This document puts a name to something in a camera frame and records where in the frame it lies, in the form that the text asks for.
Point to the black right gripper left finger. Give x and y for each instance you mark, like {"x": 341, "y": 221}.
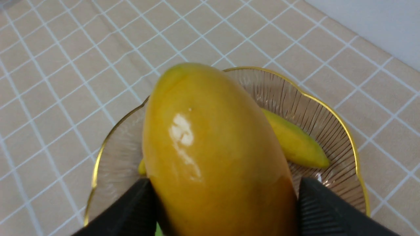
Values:
{"x": 133, "y": 214}

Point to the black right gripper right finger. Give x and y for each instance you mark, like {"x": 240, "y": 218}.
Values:
{"x": 323, "y": 213}

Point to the yellow mango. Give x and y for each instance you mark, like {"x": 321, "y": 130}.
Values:
{"x": 213, "y": 158}

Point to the clear gold-rimmed glass fruit plate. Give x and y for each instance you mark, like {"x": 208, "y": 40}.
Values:
{"x": 116, "y": 167}

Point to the yellow plastic banana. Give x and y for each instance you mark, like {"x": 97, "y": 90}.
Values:
{"x": 298, "y": 147}

